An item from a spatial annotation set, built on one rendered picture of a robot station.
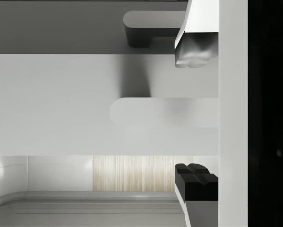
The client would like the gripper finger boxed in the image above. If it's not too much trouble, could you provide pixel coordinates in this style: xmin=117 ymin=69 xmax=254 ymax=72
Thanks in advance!
xmin=174 ymin=162 xmax=219 ymax=227
xmin=174 ymin=0 xmax=219 ymax=69

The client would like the white cabinet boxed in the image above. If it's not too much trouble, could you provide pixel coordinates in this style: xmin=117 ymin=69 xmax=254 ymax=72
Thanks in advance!
xmin=0 ymin=0 xmax=219 ymax=156

